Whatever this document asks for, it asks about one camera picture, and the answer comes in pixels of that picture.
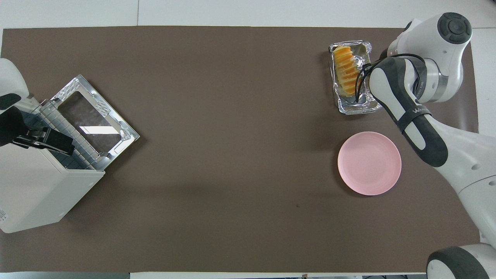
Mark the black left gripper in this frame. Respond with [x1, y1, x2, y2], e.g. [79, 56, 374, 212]
[0, 106, 76, 156]

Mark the yellow ridged bread loaf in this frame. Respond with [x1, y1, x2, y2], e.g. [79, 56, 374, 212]
[334, 46, 359, 96]

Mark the aluminium foil tray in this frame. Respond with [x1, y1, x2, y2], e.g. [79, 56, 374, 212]
[329, 40, 382, 115]

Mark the cream toaster oven body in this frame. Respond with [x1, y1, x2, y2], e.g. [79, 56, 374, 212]
[0, 97, 105, 234]

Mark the glass oven door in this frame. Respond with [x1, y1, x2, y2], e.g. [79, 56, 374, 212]
[50, 74, 140, 171]

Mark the brown table mat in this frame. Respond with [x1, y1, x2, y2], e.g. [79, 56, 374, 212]
[0, 26, 481, 273]

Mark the pink round plate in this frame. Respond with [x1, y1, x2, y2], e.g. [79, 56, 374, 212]
[338, 132, 402, 196]

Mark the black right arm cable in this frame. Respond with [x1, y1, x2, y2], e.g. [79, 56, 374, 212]
[355, 53, 427, 103]

